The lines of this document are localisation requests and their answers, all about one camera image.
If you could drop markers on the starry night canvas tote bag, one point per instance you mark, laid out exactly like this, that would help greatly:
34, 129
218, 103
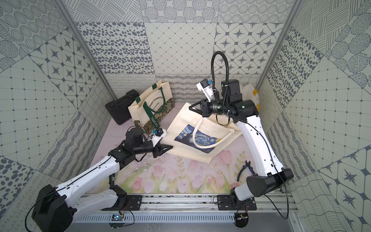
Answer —
198, 138

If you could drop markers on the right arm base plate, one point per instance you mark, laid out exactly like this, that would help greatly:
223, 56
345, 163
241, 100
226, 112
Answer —
228, 203

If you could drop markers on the circuit board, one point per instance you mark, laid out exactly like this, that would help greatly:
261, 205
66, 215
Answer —
241, 219
117, 221

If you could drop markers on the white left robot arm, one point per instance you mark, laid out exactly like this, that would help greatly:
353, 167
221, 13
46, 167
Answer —
56, 208

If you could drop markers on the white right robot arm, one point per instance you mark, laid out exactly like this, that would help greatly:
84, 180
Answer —
270, 174

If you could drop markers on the green handled exhibition tote bag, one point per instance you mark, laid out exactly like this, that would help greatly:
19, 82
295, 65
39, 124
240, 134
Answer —
151, 107

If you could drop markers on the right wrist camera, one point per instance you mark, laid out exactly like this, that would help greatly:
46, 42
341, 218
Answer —
205, 86

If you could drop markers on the pink floral table mat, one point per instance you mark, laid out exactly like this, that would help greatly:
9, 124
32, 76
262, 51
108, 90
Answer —
174, 174

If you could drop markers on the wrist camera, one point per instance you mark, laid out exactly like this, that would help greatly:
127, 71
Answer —
205, 86
158, 134

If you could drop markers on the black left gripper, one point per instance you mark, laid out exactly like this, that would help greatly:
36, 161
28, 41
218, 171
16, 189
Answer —
156, 148

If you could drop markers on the yellow handled white bag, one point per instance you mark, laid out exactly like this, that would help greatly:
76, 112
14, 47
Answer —
250, 93

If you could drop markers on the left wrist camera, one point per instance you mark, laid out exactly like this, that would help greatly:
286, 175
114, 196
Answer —
158, 134

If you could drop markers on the left circuit board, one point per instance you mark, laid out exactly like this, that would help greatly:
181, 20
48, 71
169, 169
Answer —
117, 221

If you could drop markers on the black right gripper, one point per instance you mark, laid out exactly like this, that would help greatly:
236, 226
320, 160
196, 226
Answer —
204, 109

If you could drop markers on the right circuit board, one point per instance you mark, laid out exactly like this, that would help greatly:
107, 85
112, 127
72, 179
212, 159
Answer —
241, 219

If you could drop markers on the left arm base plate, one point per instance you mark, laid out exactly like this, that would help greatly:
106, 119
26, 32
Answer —
130, 202

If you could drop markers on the aluminium mounting rail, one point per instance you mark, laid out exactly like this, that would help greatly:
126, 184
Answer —
181, 203

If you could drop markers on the black plastic tool case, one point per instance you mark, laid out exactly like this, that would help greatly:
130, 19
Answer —
118, 109

